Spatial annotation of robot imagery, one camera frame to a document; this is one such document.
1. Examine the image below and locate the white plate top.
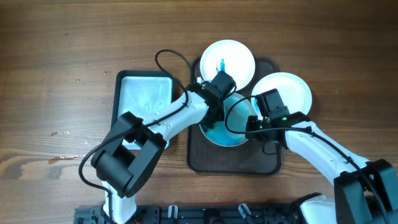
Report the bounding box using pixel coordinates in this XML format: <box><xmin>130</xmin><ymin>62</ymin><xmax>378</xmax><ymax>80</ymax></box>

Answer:
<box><xmin>200</xmin><ymin>40</ymin><xmax>256</xmax><ymax>91</ymax></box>

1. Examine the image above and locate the left black cable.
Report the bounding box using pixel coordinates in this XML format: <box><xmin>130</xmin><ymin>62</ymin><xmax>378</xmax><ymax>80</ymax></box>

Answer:
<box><xmin>77</xmin><ymin>49</ymin><xmax>195</xmax><ymax>224</ymax></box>

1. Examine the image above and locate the right black cable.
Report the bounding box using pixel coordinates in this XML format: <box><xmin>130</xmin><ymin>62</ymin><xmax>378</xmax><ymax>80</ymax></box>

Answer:
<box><xmin>224</xmin><ymin>95</ymin><xmax>389</xmax><ymax>224</ymax></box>

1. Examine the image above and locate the black cable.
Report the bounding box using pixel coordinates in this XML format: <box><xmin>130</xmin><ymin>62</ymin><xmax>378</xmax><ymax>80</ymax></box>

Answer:
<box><xmin>77</xmin><ymin>49</ymin><xmax>195</xmax><ymax>224</ymax></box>
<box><xmin>224</xmin><ymin>95</ymin><xmax>389</xmax><ymax>224</ymax></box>

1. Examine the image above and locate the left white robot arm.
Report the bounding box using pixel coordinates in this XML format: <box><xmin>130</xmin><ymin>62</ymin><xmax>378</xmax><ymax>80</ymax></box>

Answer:
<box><xmin>90</xmin><ymin>83</ymin><xmax>232</xmax><ymax>223</ymax></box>

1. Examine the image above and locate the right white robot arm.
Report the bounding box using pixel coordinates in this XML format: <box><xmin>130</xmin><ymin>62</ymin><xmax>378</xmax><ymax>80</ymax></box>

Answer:
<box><xmin>246</xmin><ymin>112</ymin><xmax>397</xmax><ymax>223</ymax></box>

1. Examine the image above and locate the green yellow sponge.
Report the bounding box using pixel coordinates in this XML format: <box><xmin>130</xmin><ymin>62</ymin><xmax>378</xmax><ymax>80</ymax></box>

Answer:
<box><xmin>201</xmin><ymin>121</ymin><xmax>224</xmax><ymax>132</ymax></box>

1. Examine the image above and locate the grey-white plate bottom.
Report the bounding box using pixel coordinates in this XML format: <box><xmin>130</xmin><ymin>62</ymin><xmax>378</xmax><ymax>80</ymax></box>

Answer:
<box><xmin>200</xmin><ymin>93</ymin><xmax>256</xmax><ymax>147</ymax></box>

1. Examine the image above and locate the brown plastic serving tray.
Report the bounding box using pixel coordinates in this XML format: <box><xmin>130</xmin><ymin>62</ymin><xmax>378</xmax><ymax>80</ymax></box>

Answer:
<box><xmin>186</xmin><ymin>55</ymin><xmax>283</xmax><ymax>175</ymax></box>

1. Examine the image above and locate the dark tray with water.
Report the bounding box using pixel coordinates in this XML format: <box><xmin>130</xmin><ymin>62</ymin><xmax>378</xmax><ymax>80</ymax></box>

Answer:
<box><xmin>110</xmin><ymin>70</ymin><xmax>174</xmax><ymax>151</ymax></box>

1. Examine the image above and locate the white plate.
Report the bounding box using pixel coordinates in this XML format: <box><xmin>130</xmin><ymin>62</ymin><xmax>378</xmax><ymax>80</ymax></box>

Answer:
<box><xmin>251</xmin><ymin>72</ymin><xmax>312</xmax><ymax>115</ymax></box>
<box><xmin>200</xmin><ymin>40</ymin><xmax>256</xmax><ymax>91</ymax></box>

